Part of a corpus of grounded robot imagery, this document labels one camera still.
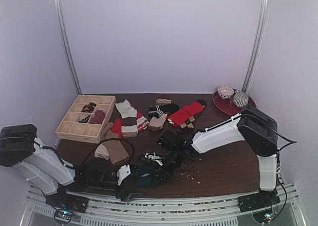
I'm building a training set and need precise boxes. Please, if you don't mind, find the white patterned bowl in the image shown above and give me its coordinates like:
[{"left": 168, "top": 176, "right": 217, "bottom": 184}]
[{"left": 217, "top": 85, "right": 235, "bottom": 99}]

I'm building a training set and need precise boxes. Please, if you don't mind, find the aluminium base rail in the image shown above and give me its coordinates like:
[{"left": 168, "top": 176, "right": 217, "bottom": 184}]
[{"left": 18, "top": 183, "right": 310, "bottom": 226}]

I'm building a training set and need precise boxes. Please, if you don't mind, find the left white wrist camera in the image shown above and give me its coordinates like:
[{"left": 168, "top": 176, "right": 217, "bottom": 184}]
[{"left": 116, "top": 165, "right": 131, "bottom": 186}]

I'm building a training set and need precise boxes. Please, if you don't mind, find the right aluminium corner post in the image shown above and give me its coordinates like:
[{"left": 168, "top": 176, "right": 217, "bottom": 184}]
[{"left": 242, "top": 0, "right": 270, "bottom": 93}]

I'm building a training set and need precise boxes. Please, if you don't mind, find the black white striped sock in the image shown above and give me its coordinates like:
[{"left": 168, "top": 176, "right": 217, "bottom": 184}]
[{"left": 148, "top": 103, "right": 179, "bottom": 118}]

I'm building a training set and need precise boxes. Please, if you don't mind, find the striped grey cup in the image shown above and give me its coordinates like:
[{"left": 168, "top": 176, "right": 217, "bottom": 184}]
[{"left": 233, "top": 91, "right": 249, "bottom": 108}]

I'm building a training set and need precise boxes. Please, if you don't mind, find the maroon sock in box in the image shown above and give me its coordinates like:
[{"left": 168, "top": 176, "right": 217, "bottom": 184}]
[{"left": 89, "top": 110, "right": 106, "bottom": 124}]

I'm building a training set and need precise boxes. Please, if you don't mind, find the tan brown sock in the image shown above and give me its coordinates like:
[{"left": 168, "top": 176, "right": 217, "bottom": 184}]
[{"left": 102, "top": 123, "right": 129, "bottom": 166}]

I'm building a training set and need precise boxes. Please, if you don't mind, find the light beige sock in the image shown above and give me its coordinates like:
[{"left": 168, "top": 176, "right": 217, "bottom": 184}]
[{"left": 94, "top": 144, "right": 110, "bottom": 160}]

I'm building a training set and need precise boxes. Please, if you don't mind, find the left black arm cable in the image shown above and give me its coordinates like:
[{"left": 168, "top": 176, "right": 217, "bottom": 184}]
[{"left": 79, "top": 137, "right": 136, "bottom": 172}]

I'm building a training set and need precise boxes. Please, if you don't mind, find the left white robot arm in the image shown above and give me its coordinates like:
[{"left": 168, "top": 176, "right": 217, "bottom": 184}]
[{"left": 0, "top": 124, "right": 143, "bottom": 208}]

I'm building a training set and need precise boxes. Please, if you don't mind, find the black sock in box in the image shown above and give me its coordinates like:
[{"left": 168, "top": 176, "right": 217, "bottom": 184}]
[{"left": 79, "top": 115, "right": 91, "bottom": 123}]

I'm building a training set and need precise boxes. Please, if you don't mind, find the wooden compartment box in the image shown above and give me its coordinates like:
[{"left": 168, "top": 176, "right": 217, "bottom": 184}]
[{"left": 55, "top": 95, "right": 116, "bottom": 143}]

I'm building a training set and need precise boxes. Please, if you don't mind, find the red round tray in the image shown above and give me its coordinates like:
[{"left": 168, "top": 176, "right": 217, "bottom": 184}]
[{"left": 212, "top": 89, "right": 242, "bottom": 116}]

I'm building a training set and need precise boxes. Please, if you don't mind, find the left aluminium corner post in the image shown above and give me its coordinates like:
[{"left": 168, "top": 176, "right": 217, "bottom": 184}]
[{"left": 53, "top": 0, "right": 82, "bottom": 95}]

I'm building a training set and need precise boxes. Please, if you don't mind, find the red white brown striped sock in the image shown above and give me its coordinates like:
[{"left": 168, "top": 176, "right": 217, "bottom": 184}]
[{"left": 111, "top": 112, "right": 149, "bottom": 138}]

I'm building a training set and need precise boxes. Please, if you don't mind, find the beige brown striped sock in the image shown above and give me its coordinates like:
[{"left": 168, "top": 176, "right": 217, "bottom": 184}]
[{"left": 115, "top": 99, "right": 138, "bottom": 138}]

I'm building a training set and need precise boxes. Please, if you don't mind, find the argyle black red orange sock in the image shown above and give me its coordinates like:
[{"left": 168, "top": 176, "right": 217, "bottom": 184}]
[{"left": 82, "top": 102, "right": 97, "bottom": 113}]

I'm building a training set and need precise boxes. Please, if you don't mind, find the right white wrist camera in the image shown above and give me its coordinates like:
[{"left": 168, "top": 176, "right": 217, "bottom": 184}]
[{"left": 144, "top": 153, "right": 163, "bottom": 166}]

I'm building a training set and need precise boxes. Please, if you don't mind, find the aluminium corner post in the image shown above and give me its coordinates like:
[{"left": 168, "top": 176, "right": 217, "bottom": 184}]
[
  {"left": 53, "top": 0, "right": 82, "bottom": 95},
  {"left": 242, "top": 0, "right": 270, "bottom": 93}
]

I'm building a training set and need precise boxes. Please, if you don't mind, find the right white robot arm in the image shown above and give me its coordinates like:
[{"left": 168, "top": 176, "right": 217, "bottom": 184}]
[{"left": 135, "top": 105, "right": 279, "bottom": 207}]

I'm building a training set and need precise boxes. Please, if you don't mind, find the argyle brown sock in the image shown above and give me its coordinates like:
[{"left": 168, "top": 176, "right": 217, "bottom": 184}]
[{"left": 177, "top": 114, "right": 198, "bottom": 135}]

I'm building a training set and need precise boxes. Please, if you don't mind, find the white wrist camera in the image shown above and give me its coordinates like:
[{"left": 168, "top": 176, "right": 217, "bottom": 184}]
[
  {"left": 144, "top": 153, "right": 163, "bottom": 166},
  {"left": 116, "top": 165, "right": 131, "bottom": 186}
]

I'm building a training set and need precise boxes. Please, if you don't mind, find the dark teal sock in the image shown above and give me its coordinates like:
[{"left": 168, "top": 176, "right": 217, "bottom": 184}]
[{"left": 135, "top": 165, "right": 155, "bottom": 188}]

